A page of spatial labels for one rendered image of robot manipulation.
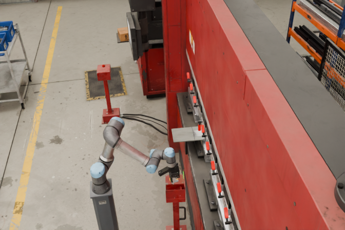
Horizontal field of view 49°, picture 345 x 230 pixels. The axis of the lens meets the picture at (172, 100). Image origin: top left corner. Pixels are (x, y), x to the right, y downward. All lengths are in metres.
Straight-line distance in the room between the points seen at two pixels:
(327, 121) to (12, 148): 4.28
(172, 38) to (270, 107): 2.43
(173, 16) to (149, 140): 1.80
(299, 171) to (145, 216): 2.92
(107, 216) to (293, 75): 2.23
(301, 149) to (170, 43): 2.67
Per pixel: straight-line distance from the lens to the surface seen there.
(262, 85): 1.56
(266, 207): 1.64
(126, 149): 2.80
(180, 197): 3.19
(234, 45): 1.86
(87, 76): 6.25
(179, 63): 3.90
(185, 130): 3.36
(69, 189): 4.40
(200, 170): 3.17
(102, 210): 3.34
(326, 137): 1.36
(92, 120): 5.27
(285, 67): 1.71
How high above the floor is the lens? 3.13
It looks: 35 degrees down
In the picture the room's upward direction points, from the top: 2 degrees counter-clockwise
